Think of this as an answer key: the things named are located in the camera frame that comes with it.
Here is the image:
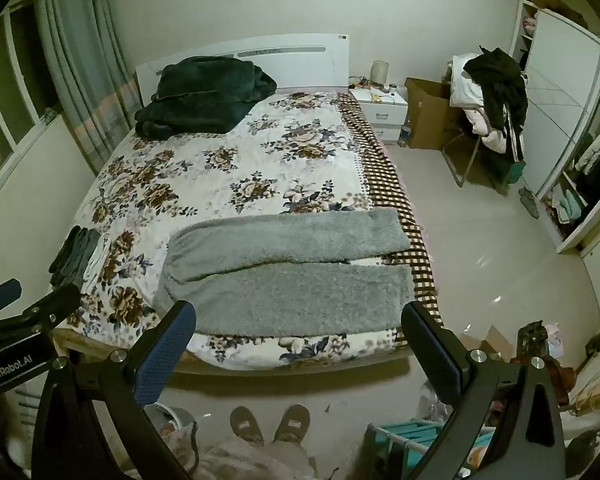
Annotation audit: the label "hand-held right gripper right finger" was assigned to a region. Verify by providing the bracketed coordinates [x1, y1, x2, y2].
[401, 302, 568, 480]

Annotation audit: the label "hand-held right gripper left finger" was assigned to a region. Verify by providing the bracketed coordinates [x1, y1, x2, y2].
[30, 301, 198, 480]

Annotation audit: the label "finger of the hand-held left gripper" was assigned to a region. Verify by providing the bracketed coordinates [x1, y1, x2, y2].
[14, 283, 83, 330]
[0, 279, 24, 319]

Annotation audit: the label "grey terry towel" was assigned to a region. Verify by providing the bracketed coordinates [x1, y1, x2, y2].
[152, 208, 416, 337]

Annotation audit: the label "dark grey folded clothes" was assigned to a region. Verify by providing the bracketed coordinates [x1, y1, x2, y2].
[48, 226, 102, 289]

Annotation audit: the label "white folded cloth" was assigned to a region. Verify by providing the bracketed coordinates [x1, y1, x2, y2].
[82, 236, 112, 295]

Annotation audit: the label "flat cardboard pieces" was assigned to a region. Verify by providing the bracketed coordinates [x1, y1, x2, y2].
[459, 325, 515, 364]

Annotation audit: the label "white plastic basket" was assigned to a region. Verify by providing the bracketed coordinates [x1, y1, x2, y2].
[144, 402, 202, 463]

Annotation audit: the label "teal drying rack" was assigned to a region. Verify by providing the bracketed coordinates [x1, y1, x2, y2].
[364, 419, 497, 480]

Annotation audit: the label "person's left shoe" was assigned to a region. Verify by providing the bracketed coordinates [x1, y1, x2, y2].
[229, 405, 266, 447]

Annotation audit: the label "person's shoe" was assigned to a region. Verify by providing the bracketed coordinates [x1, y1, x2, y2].
[273, 403, 311, 444]
[229, 405, 266, 447]

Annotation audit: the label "person's legs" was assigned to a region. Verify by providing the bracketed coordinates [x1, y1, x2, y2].
[195, 435, 317, 480]

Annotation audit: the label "person's right shoe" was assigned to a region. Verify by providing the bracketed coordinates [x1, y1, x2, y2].
[273, 403, 311, 444]

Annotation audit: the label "floral bed cover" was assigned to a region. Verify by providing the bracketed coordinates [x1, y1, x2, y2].
[67, 91, 443, 372]

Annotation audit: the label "grey slipper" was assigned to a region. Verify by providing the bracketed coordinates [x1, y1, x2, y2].
[518, 187, 541, 220]

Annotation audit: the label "brown checked bed sheet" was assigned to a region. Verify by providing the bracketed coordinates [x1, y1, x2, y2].
[336, 92, 443, 322]

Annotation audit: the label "metal folding chair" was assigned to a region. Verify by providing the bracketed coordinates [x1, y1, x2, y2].
[442, 127, 482, 189]

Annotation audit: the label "window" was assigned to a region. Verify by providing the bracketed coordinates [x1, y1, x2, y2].
[0, 0, 65, 213]

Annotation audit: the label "teal box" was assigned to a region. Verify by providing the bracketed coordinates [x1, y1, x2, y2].
[504, 160, 527, 187]

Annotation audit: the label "striped curtain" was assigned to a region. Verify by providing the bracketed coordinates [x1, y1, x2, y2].
[31, 0, 144, 177]

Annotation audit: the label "cardboard box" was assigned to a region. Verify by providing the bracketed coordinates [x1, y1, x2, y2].
[404, 77, 467, 151]

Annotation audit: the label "white nightstand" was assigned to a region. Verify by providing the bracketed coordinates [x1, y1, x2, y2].
[349, 86, 410, 145]

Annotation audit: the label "dark green blanket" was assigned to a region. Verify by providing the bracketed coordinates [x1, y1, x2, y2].
[134, 56, 278, 140]

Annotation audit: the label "white clothes pile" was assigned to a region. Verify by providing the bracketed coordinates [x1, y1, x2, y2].
[447, 52, 512, 157]

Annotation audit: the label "black garment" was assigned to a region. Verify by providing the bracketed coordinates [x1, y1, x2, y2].
[464, 46, 529, 162]

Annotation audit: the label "white wardrobe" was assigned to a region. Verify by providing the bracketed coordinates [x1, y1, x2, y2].
[507, 0, 600, 256]

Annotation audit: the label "white headboard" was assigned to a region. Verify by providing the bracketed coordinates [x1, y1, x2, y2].
[135, 33, 352, 111]

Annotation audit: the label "wooden bed frame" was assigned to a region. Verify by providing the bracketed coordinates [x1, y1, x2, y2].
[54, 329, 417, 377]

